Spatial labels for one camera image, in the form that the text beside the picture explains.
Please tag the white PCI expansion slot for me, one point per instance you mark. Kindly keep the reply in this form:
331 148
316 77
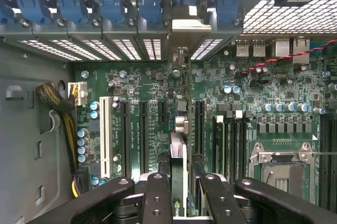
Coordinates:
104 137

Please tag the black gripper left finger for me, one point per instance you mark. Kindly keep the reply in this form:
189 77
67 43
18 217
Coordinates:
158 197

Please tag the green Dell motherboard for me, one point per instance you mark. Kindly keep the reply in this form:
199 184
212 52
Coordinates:
152 82

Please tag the white power connector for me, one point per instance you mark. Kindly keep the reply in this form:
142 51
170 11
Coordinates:
79 93

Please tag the CPU socket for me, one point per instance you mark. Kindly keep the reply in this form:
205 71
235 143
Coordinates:
287 179

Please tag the black RAM slot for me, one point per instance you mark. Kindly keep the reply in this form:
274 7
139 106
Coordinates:
333 155
237 145
229 145
244 145
323 155

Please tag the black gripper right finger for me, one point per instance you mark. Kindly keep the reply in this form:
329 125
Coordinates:
221 200

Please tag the perforated metal slot cover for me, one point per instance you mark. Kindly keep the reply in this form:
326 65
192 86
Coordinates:
102 49
206 49
47 49
152 49
127 49
76 49

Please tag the grey metal PC case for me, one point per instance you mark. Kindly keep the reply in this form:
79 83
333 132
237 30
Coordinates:
21 155

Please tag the metal ethernet port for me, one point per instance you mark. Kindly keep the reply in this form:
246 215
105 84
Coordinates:
301 48

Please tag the short black expansion slot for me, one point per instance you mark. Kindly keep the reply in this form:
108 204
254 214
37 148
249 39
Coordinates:
162 113

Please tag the thin metal locking lever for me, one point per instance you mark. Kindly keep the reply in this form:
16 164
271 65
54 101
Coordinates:
325 153

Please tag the metal USB port block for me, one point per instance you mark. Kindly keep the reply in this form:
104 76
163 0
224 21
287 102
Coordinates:
242 48
283 48
259 48

